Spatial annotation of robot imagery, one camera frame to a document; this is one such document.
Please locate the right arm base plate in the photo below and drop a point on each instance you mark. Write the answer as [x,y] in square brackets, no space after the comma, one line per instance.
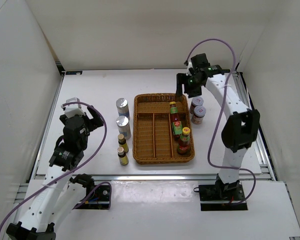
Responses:
[211,200]

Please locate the silver cap shaker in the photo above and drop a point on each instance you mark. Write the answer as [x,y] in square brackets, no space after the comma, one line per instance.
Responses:
[123,107]
[123,125]

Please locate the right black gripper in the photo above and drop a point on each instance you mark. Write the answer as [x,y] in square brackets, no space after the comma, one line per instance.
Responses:
[181,79]

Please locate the silver cap shaker far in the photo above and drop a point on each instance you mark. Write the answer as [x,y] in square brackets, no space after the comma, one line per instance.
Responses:
[123,107]

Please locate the small amber bottle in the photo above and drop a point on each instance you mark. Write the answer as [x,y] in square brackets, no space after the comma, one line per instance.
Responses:
[122,156]
[123,142]

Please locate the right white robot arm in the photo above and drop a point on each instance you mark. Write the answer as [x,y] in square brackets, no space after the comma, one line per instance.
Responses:
[242,123]

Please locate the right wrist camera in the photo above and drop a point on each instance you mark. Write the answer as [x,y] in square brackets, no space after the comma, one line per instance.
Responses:
[189,70]

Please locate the red sauce bottle yellow cap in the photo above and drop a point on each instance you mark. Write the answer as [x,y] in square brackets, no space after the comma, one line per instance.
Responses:
[184,141]

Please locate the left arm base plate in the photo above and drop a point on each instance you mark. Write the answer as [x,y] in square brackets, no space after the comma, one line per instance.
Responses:
[99,198]

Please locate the small amber bottle far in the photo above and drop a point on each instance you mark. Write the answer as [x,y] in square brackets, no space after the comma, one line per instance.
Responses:
[123,142]

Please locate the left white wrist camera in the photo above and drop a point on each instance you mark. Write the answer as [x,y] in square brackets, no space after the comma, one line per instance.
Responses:
[73,110]

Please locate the small amber bottle near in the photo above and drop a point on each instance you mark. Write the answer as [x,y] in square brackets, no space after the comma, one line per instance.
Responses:
[122,156]

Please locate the silver cap shaker near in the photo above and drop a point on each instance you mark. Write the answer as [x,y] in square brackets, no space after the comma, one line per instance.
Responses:
[123,125]

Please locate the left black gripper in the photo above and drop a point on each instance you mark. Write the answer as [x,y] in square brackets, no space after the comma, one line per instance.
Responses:
[96,121]

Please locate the white lid jar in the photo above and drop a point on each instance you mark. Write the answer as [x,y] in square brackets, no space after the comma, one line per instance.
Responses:
[196,101]
[198,115]

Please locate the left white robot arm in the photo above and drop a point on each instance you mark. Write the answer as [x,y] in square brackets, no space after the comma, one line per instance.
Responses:
[60,192]

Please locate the brown wicker divided basket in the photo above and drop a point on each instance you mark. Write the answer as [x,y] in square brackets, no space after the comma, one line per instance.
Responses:
[153,139]

